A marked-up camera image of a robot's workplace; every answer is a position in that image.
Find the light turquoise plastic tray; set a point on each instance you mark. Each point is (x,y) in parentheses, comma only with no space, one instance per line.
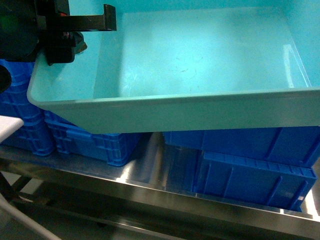
(177,65)

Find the blue ribbed crate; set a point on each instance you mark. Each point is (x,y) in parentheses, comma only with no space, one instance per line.
(115,149)
(34,135)

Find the blue ribbed crate middle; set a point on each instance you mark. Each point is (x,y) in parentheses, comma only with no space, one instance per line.
(115,149)

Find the blue ribbed crate left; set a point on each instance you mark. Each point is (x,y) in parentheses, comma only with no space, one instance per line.
(34,135)

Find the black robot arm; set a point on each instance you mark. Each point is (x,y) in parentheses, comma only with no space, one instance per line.
(30,26)

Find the stainless steel shelf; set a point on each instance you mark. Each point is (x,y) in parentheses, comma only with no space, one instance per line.
(80,198)

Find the blue crate lower right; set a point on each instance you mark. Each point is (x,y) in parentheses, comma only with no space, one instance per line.
(253,181)

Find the blue crate upper right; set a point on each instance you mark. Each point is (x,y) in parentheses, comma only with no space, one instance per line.
(296,146)

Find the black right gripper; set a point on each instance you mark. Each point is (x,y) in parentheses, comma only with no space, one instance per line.
(59,32)

